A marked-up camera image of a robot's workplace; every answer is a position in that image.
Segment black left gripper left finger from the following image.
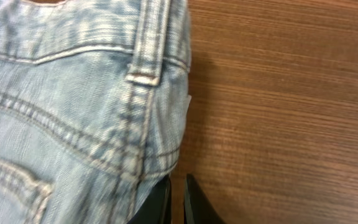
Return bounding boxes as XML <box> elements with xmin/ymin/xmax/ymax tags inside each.
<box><xmin>128</xmin><ymin>175</ymin><xmax>172</xmax><ymax>224</ymax></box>

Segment light blue denim shorts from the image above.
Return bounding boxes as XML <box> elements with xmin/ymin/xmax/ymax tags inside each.
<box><xmin>0</xmin><ymin>0</ymin><xmax>191</xmax><ymax>223</ymax></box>

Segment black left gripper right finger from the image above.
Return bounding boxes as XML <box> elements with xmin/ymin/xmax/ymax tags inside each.
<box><xmin>183</xmin><ymin>174</ymin><xmax>225</xmax><ymax>224</ymax></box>

